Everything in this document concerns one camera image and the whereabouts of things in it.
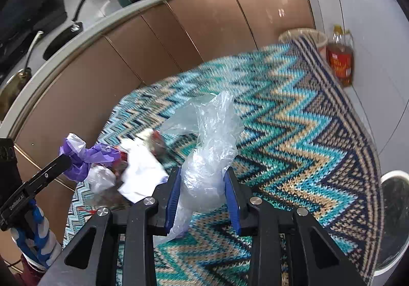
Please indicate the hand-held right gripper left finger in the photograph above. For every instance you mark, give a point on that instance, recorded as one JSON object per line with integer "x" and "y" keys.
{"x": 172, "y": 201}

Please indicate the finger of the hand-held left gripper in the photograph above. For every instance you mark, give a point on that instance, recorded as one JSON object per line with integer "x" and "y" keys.
{"x": 48, "y": 174}

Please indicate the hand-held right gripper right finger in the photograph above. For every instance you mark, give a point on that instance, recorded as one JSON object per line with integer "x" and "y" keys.
{"x": 231, "y": 201}

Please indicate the clear plastic bag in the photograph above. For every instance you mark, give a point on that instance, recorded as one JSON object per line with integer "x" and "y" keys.
{"x": 204, "y": 177}

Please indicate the white paper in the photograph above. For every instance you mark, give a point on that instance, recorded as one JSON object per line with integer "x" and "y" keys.
{"x": 140, "y": 171}

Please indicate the purple plastic bag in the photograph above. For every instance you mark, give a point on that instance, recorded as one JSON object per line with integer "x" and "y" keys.
{"x": 96, "y": 154}

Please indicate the red snack wrapper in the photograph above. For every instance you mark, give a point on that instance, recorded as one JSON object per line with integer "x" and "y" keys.
{"x": 157, "y": 143}

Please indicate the white waste bin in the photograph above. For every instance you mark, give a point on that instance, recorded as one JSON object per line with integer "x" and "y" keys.
{"x": 394, "y": 225}

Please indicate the small clear plastic wrap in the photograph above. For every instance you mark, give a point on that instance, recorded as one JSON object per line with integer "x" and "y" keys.
{"x": 100, "y": 179}

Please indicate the zigzag patterned mat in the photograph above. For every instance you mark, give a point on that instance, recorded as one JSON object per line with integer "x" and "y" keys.
{"x": 287, "y": 132}

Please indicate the dark cloth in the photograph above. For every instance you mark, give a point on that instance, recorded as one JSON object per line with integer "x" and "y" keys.
{"x": 28, "y": 14}

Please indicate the cooking oil bottle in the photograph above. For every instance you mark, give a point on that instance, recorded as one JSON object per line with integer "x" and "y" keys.
{"x": 340, "y": 64}

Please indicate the beige waste bin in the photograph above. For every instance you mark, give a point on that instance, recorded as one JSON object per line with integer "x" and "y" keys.
{"x": 314, "y": 37}

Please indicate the brown kitchen counter cabinet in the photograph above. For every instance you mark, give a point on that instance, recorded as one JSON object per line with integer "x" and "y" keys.
{"x": 204, "y": 14}

